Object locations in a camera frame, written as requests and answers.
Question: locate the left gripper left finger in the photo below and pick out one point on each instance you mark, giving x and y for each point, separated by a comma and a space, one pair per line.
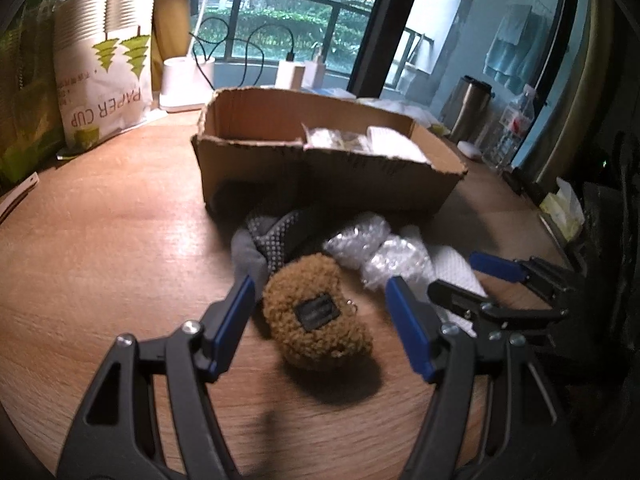
115, 433

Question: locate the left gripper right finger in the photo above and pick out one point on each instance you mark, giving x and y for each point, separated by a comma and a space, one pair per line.
443, 355

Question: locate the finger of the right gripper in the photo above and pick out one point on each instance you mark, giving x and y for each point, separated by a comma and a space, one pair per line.
551, 283
465, 308

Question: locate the white waffle cloth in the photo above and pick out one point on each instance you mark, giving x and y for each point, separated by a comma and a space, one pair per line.
439, 262

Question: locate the brown fuzzy plush pouch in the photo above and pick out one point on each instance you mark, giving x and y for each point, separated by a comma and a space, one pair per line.
312, 322

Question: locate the grey dotted glove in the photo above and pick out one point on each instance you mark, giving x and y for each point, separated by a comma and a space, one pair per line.
262, 245

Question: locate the yellow tissue pack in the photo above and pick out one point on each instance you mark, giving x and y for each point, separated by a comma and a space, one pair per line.
564, 210

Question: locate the clear water bottle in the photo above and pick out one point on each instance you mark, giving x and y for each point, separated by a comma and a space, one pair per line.
513, 126

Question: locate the stainless steel thermos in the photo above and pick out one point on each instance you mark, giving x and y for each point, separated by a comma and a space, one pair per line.
465, 107

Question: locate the white folded tissue pack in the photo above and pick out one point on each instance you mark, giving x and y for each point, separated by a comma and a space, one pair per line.
392, 144

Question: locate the white cloths on table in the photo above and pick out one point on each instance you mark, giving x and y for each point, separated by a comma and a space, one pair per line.
415, 111

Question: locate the teal hanging towel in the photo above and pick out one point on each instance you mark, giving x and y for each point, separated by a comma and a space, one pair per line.
517, 47

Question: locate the white crumpled bag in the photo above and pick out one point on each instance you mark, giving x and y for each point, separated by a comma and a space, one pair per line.
331, 139

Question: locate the brown cardboard box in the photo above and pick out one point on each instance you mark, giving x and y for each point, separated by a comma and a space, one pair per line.
258, 135

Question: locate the white charger plug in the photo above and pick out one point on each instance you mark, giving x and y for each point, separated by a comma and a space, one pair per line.
314, 69

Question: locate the green paper cup bag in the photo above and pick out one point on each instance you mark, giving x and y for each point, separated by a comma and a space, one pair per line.
31, 124

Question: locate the black balcony railing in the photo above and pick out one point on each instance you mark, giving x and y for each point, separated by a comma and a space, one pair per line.
338, 25

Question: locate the white desk lamp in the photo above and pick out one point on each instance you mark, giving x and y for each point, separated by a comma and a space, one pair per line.
183, 86

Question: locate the white paper cup bag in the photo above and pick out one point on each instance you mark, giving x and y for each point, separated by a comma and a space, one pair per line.
102, 56

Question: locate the brown curtain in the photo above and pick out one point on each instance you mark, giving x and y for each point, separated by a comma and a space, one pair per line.
170, 35

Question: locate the white charger with black cable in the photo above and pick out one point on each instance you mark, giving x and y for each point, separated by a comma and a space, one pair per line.
287, 70

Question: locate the black window frame post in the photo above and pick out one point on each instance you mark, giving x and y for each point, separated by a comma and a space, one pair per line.
377, 50

